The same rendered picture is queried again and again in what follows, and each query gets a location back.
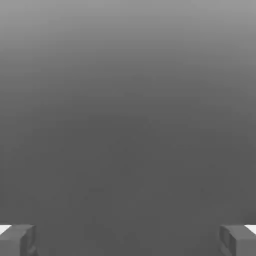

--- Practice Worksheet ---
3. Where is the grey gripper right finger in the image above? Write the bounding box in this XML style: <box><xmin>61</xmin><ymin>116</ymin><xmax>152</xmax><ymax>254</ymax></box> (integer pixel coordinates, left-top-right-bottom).
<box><xmin>218</xmin><ymin>224</ymin><xmax>256</xmax><ymax>256</ymax></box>

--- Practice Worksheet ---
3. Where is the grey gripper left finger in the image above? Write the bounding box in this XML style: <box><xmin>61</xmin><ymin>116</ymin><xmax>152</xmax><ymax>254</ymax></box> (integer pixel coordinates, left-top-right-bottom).
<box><xmin>0</xmin><ymin>224</ymin><xmax>38</xmax><ymax>256</ymax></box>

